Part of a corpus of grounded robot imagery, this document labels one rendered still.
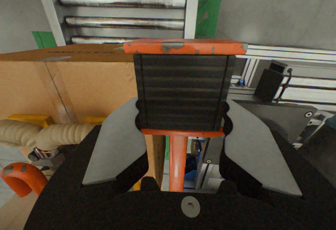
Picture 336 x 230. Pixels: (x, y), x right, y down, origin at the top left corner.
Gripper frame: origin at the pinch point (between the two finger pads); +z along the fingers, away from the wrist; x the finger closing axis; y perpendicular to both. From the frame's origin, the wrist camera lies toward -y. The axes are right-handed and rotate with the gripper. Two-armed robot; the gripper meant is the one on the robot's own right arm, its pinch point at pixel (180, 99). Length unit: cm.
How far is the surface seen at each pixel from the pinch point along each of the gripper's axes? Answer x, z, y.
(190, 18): 6, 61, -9
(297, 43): 104, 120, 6
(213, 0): 28, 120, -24
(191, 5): 6, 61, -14
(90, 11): -46, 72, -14
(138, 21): -19, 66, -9
